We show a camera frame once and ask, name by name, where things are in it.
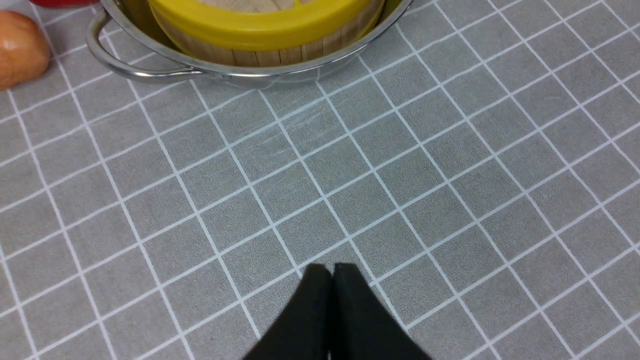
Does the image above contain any stainless steel pot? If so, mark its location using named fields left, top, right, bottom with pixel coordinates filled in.
left=86, top=0, right=412, bottom=90

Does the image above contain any red bell pepper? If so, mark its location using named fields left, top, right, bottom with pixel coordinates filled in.
left=30, top=0, right=100, bottom=9

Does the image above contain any grey checked tablecloth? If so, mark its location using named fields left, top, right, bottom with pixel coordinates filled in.
left=1, top=0, right=639, bottom=360

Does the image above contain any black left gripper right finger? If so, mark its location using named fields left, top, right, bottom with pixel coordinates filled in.
left=328, top=263, right=431, bottom=360

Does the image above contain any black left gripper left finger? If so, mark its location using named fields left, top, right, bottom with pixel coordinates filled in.
left=244, top=264, right=332, bottom=360

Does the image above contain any yellow-rimmed woven bamboo lid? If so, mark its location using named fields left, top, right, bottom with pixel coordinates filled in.
left=150, top=0, right=384, bottom=51

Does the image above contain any brown potato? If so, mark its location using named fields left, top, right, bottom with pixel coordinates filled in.
left=0, top=10, right=51, bottom=91

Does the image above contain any yellow-rimmed bamboo steamer basket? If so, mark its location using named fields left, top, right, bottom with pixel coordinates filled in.
left=150, top=0, right=383, bottom=68

